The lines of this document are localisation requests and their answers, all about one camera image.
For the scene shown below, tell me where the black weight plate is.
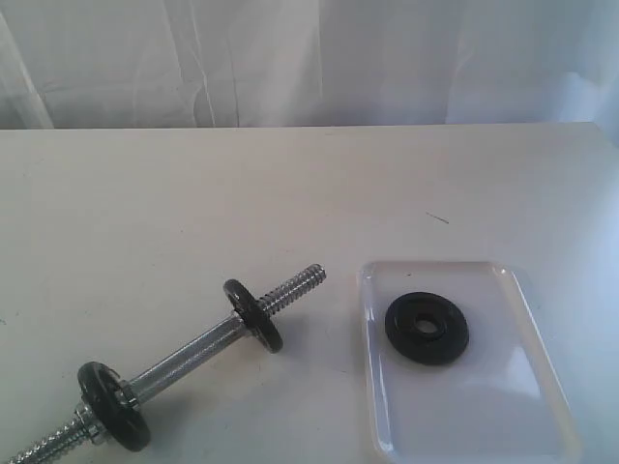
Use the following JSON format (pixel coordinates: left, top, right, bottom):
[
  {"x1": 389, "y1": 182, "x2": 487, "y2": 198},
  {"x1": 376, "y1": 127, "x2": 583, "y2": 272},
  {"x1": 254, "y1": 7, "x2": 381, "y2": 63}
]
[{"x1": 384, "y1": 292, "x2": 470, "y2": 365}]

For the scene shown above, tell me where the black plate with chrome nut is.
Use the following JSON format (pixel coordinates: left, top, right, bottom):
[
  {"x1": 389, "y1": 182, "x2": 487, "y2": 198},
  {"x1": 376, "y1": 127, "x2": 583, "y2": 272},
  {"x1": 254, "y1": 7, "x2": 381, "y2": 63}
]
[{"x1": 77, "y1": 362, "x2": 150, "y2": 452}]

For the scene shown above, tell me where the chrome threaded dumbbell bar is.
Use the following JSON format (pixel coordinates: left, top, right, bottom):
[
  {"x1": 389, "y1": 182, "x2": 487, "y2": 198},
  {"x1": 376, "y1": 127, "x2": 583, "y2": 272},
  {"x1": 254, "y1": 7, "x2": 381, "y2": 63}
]
[{"x1": 8, "y1": 264, "x2": 327, "y2": 463}]

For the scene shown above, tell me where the white rectangular plastic tray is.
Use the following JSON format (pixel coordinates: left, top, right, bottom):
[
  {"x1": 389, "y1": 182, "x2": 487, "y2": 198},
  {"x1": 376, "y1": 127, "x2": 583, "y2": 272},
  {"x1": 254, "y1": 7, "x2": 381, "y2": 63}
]
[{"x1": 358, "y1": 261, "x2": 583, "y2": 463}]

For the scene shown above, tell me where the white backdrop curtain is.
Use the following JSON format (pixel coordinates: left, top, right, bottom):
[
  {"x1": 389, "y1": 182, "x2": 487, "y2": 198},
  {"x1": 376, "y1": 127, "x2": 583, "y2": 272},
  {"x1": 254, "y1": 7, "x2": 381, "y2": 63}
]
[{"x1": 1, "y1": 1, "x2": 618, "y2": 131}]

